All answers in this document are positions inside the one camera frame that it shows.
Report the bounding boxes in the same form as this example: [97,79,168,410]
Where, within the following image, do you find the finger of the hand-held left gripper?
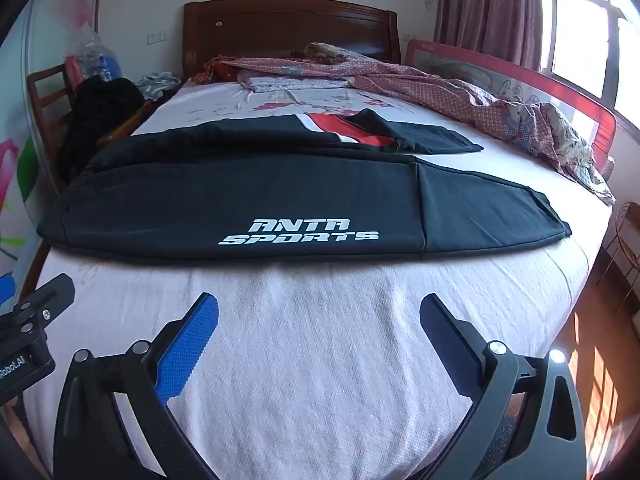
[10,274,76,322]
[0,272,18,307]

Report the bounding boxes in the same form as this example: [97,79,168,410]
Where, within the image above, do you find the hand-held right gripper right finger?
[419,294,586,480]

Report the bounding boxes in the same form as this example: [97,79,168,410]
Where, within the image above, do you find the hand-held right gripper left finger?
[52,292,221,480]

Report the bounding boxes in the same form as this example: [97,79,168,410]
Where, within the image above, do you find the black pants with red panel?
[37,109,572,267]

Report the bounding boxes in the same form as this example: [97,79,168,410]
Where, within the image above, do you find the white floral bed sheet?
[22,77,613,480]

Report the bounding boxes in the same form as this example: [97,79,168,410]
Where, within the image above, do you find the floral printed panel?
[0,0,103,306]

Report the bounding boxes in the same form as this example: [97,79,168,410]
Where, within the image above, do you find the wooden chair with dark clothes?
[65,76,146,176]

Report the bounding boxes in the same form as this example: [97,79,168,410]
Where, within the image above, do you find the grey patterned cloth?
[135,72,182,101]

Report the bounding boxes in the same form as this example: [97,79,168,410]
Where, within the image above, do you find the clear plastic bag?
[62,22,123,83]

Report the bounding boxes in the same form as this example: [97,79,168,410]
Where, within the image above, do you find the pink patterned quilt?
[205,42,616,206]

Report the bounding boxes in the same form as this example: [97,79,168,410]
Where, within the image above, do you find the orange patterned cloth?
[192,56,231,85]

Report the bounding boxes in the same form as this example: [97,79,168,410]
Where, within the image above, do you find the folded pale floral cloth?
[237,72,353,94]

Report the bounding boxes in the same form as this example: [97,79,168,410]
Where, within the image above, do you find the window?
[540,0,640,126]

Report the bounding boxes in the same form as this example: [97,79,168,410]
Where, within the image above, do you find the wooden bed headboard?
[182,0,403,81]

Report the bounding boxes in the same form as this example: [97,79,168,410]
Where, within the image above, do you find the mauve curtain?
[432,0,546,73]

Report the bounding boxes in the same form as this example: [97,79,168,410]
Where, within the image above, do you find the metal wire chair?
[597,200,640,286]

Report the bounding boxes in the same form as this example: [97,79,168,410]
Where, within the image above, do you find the red bed guard rail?
[404,37,618,181]

